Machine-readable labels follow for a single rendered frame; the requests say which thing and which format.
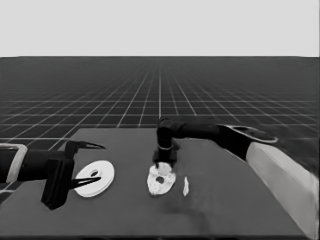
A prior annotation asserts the large thick white disc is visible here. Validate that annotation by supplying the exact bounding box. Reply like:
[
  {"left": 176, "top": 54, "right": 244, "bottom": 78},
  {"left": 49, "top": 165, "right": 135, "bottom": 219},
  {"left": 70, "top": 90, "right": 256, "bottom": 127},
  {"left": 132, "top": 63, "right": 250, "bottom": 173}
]
[{"left": 73, "top": 160, "right": 116, "bottom": 198}]

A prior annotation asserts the small white T-shaped piece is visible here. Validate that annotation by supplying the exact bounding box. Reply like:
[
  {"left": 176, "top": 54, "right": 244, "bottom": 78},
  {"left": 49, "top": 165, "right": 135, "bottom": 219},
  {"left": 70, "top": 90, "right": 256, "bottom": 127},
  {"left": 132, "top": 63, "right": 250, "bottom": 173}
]
[{"left": 182, "top": 176, "right": 190, "bottom": 197}]

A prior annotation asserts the white round carrier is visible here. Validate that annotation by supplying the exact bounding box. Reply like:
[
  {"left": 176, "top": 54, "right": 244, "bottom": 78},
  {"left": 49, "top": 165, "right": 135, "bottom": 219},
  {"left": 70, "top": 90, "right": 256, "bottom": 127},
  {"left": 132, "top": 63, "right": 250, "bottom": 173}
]
[{"left": 146, "top": 164, "right": 177, "bottom": 197}]

